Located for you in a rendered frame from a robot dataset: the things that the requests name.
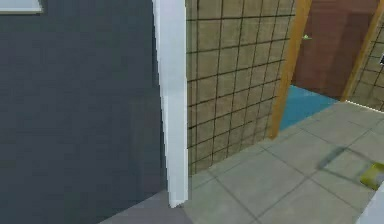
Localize yellow-green block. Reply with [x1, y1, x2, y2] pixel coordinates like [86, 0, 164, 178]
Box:
[360, 162, 384, 191]

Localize white furniture piece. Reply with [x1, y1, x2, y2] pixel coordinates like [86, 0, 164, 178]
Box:
[356, 192, 384, 224]

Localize reddish brown room door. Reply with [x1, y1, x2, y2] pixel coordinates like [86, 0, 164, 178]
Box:
[291, 0, 381, 101]

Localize white framed wall picture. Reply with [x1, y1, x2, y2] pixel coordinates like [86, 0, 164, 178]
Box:
[0, 0, 45, 15]

